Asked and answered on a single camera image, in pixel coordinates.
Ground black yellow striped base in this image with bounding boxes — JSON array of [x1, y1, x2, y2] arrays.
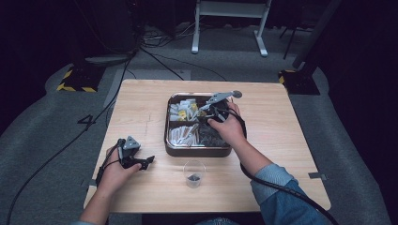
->
[[278, 68, 321, 96], [56, 64, 106, 94]]

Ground metal compartment tray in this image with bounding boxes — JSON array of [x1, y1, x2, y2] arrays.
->
[[163, 92, 235, 158]]

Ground white metal stand frame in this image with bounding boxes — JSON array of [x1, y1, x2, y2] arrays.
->
[[191, 0, 273, 58]]

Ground person's blue jeans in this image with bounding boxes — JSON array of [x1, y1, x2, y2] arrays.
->
[[193, 217, 242, 225]]

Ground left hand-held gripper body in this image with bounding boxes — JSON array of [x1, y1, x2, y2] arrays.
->
[[117, 135, 142, 171]]

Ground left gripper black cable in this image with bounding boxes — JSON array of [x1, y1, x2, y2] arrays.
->
[[95, 138, 127, 188]]

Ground person's left hand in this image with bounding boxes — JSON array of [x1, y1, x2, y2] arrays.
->
[[96, 146, 143, 197]]

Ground clear plastic cup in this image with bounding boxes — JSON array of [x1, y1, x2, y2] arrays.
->
[[182, 159, 207, 189]]

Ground pile of dark tea bags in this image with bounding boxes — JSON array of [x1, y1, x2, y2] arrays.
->
[[198, 123, 230, 147]]

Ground person's right denim sleeve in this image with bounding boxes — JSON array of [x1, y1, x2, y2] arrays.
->
[[249, 163, 330, 225]]

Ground pile of white yellow packets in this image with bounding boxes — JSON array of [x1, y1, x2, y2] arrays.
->
[[168, 98, 200, 122]]

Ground person's right hand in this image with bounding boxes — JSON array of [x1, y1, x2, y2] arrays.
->
[[207, 100, 247, 148]]

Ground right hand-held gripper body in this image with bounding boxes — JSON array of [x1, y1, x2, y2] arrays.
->
[[198, 90, 235, 124]]

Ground thin black floor cable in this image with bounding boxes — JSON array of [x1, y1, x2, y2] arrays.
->
[[140, 46, 228, 83]]

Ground grey slanted post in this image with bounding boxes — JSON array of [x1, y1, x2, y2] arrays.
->
[[292, 0, 343, 70]]

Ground long black floor cable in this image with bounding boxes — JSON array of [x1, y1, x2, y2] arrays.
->
[[5, 51, 137, 225]]

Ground black tripod legs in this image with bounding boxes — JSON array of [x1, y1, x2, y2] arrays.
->
[[279, 25, 314, 61]]

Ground pile of white stick packets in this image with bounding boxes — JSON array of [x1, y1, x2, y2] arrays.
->
[[168, 123, 200, 147]]

